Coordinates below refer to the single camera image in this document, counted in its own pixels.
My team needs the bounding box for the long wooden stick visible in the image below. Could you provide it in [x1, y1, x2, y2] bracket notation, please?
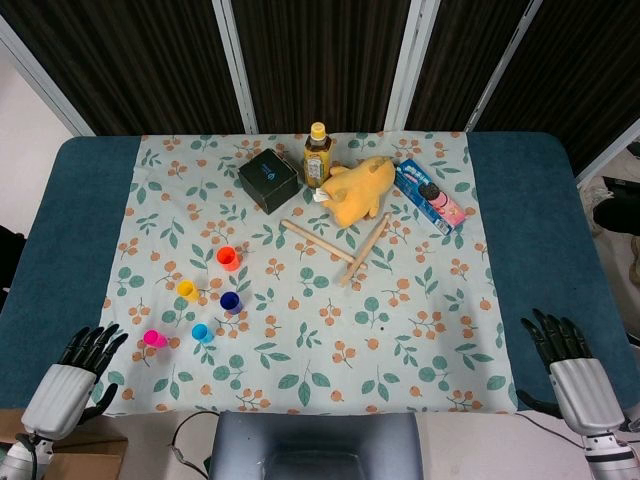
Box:
[280, 219, 369, 269]

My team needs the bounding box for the orange plastic cup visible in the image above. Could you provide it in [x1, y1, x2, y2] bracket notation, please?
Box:
[216, 245, 242, 273]

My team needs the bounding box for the yellow plastic cup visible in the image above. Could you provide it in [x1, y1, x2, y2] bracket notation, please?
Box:
[176, 279, 201, 305]

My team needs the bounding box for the yellow plush toy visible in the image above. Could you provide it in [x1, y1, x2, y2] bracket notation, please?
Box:
[314, 155, 398, 229]

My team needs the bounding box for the white sneaker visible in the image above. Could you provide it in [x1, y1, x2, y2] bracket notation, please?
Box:
[588, 175, 632, 211]

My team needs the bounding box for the short wooden stick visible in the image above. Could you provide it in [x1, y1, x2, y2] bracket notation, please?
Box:
[338, 212, 393, 288]

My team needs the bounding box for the teal blue table cover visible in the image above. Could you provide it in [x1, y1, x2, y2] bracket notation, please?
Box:
[0, 130, 627, 417]

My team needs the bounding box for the blue cookie box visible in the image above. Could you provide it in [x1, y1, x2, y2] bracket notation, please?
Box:
[393, 158, 469, 237]

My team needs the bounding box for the black cardboard box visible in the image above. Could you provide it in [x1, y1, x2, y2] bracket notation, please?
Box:
[236, 147, 303, 217]

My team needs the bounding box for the dark blue plastic cup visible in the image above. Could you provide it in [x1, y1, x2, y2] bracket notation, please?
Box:
[219, 291, 245, 317]

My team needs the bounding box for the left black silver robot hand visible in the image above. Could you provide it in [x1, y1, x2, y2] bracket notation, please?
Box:
[20, 323, 129, 442]

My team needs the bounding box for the dark folding screen panel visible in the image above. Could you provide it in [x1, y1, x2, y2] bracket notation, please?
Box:
[0, 0, 251, 137]
[404, 0, 536, 133]
[474, 0, 640, 176]
[224, 0, 416, 135]

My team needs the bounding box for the black cable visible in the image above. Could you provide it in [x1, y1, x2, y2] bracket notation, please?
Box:
[169, 410, 222, 477]
[517, 412, 590, 450]

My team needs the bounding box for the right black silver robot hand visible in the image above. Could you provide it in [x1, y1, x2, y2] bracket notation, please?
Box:
[516, 308, 627, 437]

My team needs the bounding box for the dark grey robot torso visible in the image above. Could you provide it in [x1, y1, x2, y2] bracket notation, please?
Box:
[207, 410, 427, 480]

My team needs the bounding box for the yellow-capped tea bottle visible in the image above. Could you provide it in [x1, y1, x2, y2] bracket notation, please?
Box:
[303, 121, 335, 190]

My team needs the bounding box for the floral tablecloth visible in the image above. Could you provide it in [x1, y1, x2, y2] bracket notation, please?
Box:
[79, 130, 520, 417]

